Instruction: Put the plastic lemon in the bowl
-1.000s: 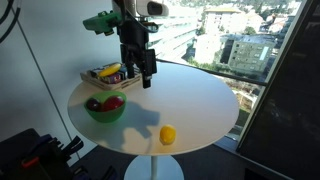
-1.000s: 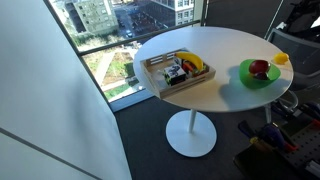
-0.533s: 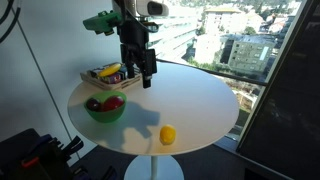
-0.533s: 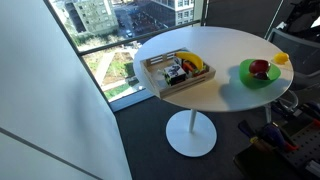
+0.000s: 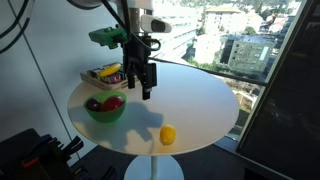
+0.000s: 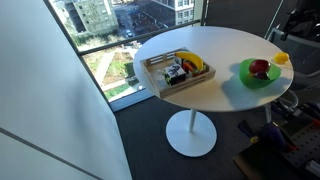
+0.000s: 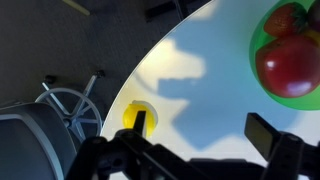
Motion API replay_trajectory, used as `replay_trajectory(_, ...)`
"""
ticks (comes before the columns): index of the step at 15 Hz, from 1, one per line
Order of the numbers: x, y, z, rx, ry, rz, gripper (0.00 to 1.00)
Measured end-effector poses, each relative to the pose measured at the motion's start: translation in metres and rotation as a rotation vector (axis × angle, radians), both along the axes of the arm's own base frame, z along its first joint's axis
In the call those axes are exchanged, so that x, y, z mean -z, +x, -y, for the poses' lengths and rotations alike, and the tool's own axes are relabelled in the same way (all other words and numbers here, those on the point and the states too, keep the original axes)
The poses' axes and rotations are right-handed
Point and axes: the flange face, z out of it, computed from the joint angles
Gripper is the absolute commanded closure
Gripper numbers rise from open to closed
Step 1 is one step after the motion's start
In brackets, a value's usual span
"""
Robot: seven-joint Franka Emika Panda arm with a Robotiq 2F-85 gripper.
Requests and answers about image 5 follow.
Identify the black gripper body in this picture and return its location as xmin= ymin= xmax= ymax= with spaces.
xmin=122 ymin=34 xmax=150 ymax=69

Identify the yellow plastic lemon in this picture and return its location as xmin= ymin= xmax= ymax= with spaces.
xmin=159 ymin=124 xmax=177 ymax=146

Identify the green plastic bowl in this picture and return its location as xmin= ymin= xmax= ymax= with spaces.
xmin=83 ymin=90 xmax=128 ymax=123

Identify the blue printed cube box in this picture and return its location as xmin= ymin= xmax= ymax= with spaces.
xmin=118 ymin=65 xmax=128 ymax=80

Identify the yellow plastic banana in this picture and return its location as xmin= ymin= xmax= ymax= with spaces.
xmin=97 ymin=62 xmax=122 ymax=78

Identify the wooden slatted tray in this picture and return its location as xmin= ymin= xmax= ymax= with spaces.
xmin=79 ymin=62 xmax=131 ymax=92

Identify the red plastic apple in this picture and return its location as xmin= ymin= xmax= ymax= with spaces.
xmin=103 ymin=95 xmax=125 ymax=112

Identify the white printed cube box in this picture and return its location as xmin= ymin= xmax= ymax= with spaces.
xmin=90 ymin=67 xmax=105 ymax=80

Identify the dark purple plastic plum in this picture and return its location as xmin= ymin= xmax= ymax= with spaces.
xmin=86 ymin=97 xmax=103 ymax=112

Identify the black window railing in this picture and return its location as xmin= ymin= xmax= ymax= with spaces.
xmin=148 ymin=57 xmax=268 ymax=87

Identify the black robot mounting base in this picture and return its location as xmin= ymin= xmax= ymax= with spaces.
xmin=0 ymin=128 xmax=116 ymax=180

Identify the large black panel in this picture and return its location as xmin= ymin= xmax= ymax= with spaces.
xmin=236 ymin=0 xmax=320 ymax=180

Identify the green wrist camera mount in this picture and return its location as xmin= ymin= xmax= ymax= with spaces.
xmin=88 ymin=26 xmax=128 ymax=50

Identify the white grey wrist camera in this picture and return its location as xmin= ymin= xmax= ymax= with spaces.
xmin=139 ymin=14 xmax=173 ymax=34

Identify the white table pedestal base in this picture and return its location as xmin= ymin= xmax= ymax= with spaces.
xmin=123 ymin=154 xmax=185 ymax=180

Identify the blue handled clamp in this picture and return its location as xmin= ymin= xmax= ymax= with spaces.
xmin=32 ymin=133 xmax=54 ymax=152

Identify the orange handled clamp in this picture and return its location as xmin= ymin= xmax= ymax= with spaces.
xmin=21 ymin=155 xmax=42 ymax=169

